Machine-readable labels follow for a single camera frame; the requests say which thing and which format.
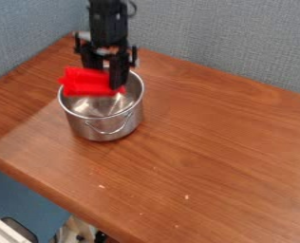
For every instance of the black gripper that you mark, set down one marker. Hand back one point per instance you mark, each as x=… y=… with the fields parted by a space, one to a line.
x=105 y=41

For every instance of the red star-shaped prism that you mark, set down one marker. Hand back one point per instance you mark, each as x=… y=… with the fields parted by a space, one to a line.
x=88 y=82

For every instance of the stainless steel pot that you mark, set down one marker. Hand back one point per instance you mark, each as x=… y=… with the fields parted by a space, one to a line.
x=105 y=118

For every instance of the table leg base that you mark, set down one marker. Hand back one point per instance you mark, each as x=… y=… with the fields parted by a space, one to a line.
x=76 y=231

